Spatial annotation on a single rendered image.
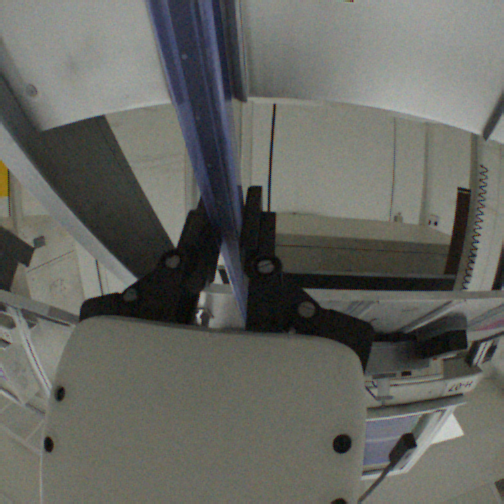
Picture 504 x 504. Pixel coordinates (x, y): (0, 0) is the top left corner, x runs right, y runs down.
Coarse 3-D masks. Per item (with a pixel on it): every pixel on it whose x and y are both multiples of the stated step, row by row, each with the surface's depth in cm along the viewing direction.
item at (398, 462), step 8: (400, 440) 19; (408, 440) 19; (400, 448) 19; (408, 448) 18; (416, 448) 18; (392, 456) 20; (400, 456) 18; (408, 456) 18; (392, 464) 19; (400, 464) 19
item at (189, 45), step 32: (160, 0) 3; (192, 0) 3; (160, 32) 4; (192, 32) 4; (192, 64) 5; (224, 64) 5; (192, 96) 6; (224, 96) 6; (192, 128) 7; (224, 128) 7; (192, 160) 8; (224, 160) 8; (224, 192) 9; (224, 224) 11; (224, 256) 14
